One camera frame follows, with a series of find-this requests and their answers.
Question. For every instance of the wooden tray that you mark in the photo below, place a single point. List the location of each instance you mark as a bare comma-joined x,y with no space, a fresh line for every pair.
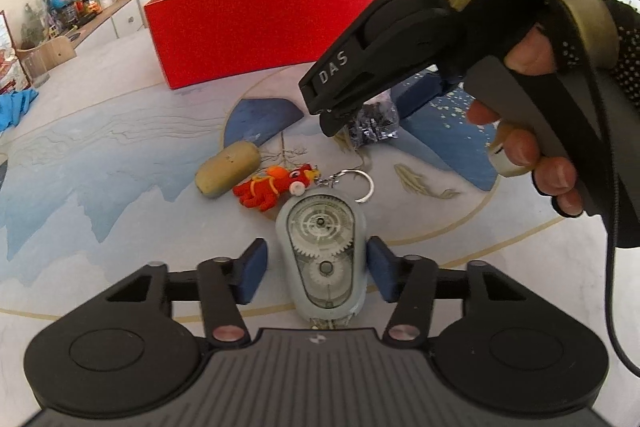
55,49

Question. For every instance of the tan sponge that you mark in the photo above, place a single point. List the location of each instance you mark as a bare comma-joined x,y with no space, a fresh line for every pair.
227,169

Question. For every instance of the grey clear gear toy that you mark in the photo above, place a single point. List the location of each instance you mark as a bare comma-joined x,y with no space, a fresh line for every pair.
322,257

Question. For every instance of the dark item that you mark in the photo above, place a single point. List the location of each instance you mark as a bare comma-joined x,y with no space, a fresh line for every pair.
372,127

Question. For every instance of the red white snack bag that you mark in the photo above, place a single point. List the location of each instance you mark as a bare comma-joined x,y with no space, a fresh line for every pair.
6,62

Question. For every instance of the blue cloth gloves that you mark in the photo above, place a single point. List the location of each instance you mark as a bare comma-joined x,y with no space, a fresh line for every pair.
17,107

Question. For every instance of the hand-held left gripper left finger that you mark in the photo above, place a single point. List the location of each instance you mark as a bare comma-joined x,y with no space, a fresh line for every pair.
254,272

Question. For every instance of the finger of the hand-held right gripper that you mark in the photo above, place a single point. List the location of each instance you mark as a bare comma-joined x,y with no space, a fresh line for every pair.
334,122
420,94

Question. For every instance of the white wooden sideboard cabinet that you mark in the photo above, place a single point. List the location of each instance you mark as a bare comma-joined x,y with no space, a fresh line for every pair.
117,16

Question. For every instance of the clear glass cup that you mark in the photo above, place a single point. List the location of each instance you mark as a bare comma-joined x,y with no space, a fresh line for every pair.
35,69

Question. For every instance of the red cardboard box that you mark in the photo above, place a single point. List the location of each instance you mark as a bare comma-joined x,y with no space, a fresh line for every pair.
250,37

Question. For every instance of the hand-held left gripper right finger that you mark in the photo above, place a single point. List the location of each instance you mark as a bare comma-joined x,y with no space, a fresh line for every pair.
382,269

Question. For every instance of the person's right hand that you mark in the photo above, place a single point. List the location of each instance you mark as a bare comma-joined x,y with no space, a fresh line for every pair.
525,52

